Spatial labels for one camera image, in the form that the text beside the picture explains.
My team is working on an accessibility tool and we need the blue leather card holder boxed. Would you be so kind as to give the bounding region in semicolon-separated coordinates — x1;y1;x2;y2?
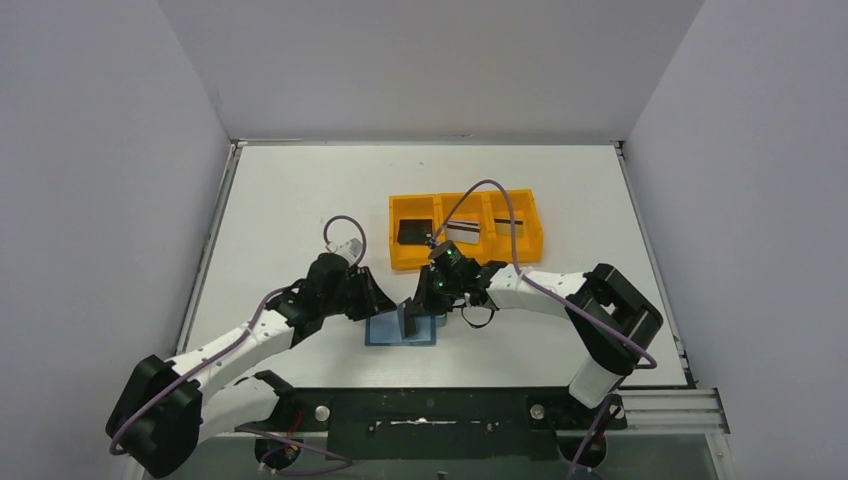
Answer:
364;310;447;347

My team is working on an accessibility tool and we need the black card in tray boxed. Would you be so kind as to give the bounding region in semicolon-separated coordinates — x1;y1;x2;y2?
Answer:
396;219;433;245

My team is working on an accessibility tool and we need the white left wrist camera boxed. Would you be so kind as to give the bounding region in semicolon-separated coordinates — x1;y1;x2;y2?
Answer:
325;238;365;266

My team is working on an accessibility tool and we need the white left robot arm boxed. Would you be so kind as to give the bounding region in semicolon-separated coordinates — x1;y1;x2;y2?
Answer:
105;253;397;479

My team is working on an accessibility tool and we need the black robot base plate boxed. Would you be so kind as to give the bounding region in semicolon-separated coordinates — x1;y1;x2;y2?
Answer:
237;387;627;477

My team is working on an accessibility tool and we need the yellow three-compartment plastic tray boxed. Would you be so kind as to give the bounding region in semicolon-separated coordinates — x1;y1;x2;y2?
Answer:
388;189;544;271

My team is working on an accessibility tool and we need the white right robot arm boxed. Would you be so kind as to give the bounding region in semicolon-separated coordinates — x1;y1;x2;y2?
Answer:
409;241;664;408

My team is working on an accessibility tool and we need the silver striped card middle compartment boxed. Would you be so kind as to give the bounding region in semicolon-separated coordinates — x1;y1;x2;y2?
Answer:
445;221;481;245

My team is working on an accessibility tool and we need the black VIP card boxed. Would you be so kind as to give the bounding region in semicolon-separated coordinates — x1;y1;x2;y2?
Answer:
397;298;418;339

